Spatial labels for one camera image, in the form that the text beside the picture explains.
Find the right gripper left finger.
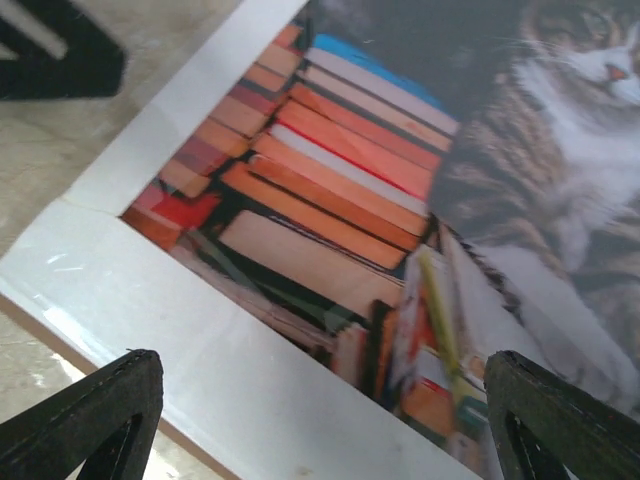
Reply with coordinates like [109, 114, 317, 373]
[1, 349, 163, 479]

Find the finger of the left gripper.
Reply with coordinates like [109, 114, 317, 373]
[1, 1, 125, 101]

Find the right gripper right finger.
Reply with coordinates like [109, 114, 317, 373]
[484, 351, 639, 479]

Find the brown fibreboard backing panel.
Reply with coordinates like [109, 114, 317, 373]
[1, 297, 236, 479]

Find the cat and books photo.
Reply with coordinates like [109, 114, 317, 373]
[122, 1, 639, 479]

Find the white mat board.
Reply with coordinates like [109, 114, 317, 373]
[1, 1, 471, 479]

